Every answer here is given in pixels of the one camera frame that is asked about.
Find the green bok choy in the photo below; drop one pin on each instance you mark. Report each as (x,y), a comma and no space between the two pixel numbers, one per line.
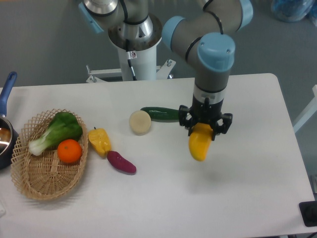
(63,126)

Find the purple sweet potato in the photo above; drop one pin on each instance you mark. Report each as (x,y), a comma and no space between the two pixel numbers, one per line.
(120,163)

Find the yellow mango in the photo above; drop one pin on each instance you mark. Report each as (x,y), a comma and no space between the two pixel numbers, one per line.
(200,140)

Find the white side frame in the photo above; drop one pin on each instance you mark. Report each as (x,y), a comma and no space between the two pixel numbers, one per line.
(307,112)

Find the green cucumber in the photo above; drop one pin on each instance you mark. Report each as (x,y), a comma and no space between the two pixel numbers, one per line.
(162,114)

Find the woven wicker basket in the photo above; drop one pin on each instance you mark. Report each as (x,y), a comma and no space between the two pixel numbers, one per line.
(45,177)

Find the blue handled saucepan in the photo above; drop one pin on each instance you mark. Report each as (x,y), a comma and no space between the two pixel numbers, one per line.
(8,135)

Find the black device at edge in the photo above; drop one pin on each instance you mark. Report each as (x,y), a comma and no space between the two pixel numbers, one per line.
(309,213)

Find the orange tangerine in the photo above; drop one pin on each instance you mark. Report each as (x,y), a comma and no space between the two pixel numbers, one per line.
(69,151)

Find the blue plastic bag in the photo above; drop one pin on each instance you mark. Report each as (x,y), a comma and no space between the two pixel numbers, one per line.
(291,10)

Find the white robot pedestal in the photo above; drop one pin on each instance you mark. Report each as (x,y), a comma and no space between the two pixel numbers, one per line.
(136,46)

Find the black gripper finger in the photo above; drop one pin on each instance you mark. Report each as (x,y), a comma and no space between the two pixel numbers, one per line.
(187,118)
(221,125)

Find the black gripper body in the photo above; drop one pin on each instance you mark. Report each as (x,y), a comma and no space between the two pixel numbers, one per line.
(204,112)

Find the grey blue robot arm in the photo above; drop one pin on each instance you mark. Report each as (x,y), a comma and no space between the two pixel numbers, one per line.
(204,43)

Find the yellow bell pepper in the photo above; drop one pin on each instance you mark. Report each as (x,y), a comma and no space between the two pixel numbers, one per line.
(100,141)

